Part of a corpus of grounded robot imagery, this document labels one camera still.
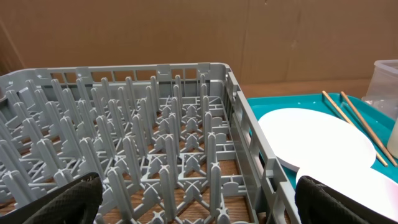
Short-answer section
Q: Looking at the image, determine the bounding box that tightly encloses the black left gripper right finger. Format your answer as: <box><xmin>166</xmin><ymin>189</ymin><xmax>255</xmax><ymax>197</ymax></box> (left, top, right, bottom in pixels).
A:
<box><xmin>295</xmin><ymin>175</ymin><xmax>397</xmax><ymax>224</ymax></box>

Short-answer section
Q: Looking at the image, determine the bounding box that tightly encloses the large white plate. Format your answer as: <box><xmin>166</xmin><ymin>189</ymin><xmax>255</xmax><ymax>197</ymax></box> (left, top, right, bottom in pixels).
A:
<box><xmin>258</xmin><ymin>108</ymin><xmax>376</xmax><ymax>172</ymax></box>

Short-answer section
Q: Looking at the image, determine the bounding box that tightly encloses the clear plastic bin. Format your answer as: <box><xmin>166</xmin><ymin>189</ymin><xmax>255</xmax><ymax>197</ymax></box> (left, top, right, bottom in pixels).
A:
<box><xmin>362</xmin><ymin>59</ymin><xmax>397</xmax><ymax>120</ymax></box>

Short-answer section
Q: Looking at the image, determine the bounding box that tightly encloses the teal plastic tray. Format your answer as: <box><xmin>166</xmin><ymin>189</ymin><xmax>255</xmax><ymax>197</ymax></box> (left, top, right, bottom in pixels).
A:
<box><xmin>247</xmin><ymin>92</ymin><xmax>398</xmax><ymax>190</ymax></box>

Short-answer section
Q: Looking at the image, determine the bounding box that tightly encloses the left wooden chopstick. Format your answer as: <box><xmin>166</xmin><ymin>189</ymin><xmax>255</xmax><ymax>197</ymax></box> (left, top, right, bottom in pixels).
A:
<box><xmin>322</xmin><ymin>90</ymin><xmax>388</xmax><ymax>167</ymax></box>

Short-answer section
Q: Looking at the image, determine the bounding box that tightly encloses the right wooden chopstick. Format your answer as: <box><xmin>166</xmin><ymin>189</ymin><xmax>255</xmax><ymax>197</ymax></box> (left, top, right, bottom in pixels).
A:
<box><xmin>340</xmin><ymin>91</ymin><xmax>397</xmax><ymax>167</ymax></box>

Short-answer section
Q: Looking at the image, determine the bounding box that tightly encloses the wooden chopstick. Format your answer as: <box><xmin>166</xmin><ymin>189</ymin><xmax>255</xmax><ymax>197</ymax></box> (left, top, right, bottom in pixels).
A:
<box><xmin>340</xmin><ymin>91</ymin><xmax>397</xmax><ymax>167</ymax></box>
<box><xmin>322</xmin><ymin>90</ymin><xmax>388</xmax><ymax>167</ymax></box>

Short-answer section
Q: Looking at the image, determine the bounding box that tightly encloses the white paper cup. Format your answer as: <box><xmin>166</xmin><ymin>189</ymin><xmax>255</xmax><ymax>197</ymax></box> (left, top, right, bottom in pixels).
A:
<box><xmin>386</xmin><ymin>119</ymin><xmax>398</xmax><ymax>159</ymax></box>

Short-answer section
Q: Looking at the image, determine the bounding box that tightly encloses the grey dishwasher rack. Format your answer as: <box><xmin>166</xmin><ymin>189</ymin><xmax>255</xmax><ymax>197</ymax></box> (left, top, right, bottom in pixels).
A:
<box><xmin>1</xmin><ymin>63</ymin><xmax>300</xmax><ymax>223</ymax></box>

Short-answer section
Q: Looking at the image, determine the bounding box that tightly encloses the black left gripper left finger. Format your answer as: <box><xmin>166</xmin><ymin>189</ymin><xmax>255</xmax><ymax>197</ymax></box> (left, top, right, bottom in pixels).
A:
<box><xmin>1</xmin><ymin>172</ymin><xmax>103</xmax><ymax>224</ymax></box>

